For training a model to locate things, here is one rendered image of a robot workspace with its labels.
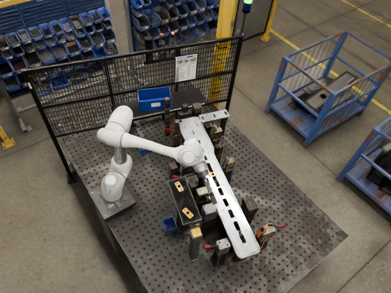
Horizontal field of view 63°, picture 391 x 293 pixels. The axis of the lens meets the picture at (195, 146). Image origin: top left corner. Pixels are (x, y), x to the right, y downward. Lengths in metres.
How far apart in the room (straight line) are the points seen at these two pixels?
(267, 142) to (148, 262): 2.38
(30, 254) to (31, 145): 1.41
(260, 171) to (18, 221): 2.53
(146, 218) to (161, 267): 0.43
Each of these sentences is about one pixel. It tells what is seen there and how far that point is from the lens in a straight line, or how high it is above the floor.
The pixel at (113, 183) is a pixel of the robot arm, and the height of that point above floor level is 1.07.
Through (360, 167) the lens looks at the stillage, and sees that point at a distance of 4.31.
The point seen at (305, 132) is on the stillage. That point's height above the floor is 0.16.
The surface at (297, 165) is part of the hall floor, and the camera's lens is 4.20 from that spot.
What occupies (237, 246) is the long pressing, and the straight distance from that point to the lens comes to 2.38.
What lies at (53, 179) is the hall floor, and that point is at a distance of 4.01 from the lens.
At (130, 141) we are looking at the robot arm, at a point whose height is 1.60.
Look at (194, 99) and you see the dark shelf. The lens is 3.16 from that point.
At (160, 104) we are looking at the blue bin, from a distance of 3.00.
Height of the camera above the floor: 3.19
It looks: 51 degrees down
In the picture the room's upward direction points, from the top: 6 degrees clockwise
